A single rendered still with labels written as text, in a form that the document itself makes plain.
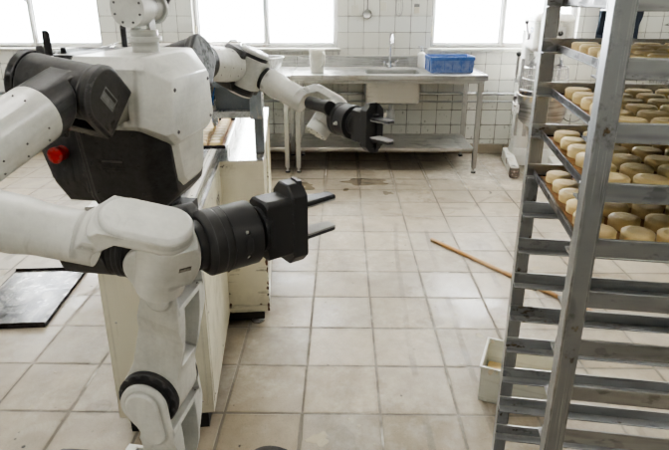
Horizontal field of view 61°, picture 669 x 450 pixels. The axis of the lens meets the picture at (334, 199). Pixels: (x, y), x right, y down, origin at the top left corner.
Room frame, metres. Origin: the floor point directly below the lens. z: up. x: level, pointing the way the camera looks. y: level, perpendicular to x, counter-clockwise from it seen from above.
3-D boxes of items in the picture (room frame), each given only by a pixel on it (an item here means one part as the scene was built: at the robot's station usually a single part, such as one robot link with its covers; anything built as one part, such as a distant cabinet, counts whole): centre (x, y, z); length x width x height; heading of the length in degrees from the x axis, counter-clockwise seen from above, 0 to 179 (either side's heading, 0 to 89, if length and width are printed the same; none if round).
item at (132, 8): (1.12, 0.37, 1.47); 0.10 x 0.07 x 0.09; 171
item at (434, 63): (5.24, -1.05, 0.95); 0.40 x 0.30 x 0.14; 92
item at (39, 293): (2.65, 1.63, 0.01); 0.60 x 0.40 x 0.03; 4
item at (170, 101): (1.13, 0.42, 1.27); 0.34 x 0.30 x 0.36; 171
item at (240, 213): (0.73, 0.10, 1.20); 0.12 x 0.10 x 0.13; 126
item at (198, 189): (2.63, 0.55, 0.87); 2.01 x 0.03 x 0.07; 5
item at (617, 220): (0.89, -0.50, 1.14); 0.05 x 0.05 x 0.02
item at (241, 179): (2.97, 0.73, 0.42); 1.28 x 0.72 x 0.84; 5
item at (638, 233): (0.83, -0.49, 1.14); 0.05 x 0.05 x 0.02
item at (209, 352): (2.00, 0.63, 0.45); 0.70 x 0.34 x 0.90; 5
